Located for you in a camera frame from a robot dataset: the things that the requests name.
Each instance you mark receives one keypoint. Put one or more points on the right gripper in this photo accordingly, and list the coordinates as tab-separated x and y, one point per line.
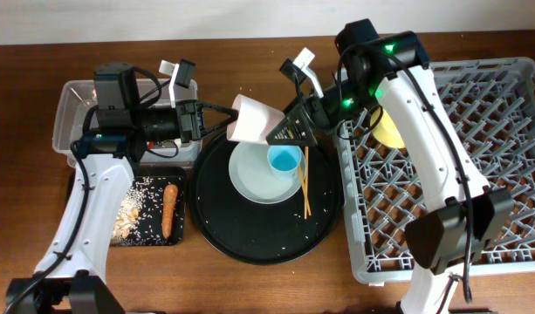
318	112

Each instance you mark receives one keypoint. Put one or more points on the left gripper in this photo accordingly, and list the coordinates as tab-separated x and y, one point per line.
196	129

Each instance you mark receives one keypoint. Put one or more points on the blue cup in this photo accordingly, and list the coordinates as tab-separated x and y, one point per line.
284	160

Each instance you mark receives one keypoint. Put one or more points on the pink cup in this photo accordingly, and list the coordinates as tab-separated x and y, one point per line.
255	120

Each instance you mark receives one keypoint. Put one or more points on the orange carrot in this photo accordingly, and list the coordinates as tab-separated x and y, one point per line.
169	201

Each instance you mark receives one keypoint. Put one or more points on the yellow bowl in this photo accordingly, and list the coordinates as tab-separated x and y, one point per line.
384	129

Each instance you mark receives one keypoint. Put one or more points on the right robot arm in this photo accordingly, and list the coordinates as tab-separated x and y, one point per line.
464	213

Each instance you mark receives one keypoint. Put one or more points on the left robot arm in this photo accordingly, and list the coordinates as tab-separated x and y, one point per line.
114	138

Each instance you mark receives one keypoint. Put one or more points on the grey dishwasher rack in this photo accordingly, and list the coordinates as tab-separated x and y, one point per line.
491	103

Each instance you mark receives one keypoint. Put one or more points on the wooden chopstick left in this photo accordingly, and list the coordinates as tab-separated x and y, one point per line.
307	210

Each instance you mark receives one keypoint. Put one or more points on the grey plate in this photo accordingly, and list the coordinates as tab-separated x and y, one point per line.
251	176

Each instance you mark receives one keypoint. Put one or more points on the black rectangular tray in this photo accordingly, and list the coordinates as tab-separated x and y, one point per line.
153	218

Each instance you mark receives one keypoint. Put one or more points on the round black serving tray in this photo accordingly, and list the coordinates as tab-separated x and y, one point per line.
256	233

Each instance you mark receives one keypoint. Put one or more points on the clear plastic bin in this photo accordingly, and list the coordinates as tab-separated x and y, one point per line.
78	96

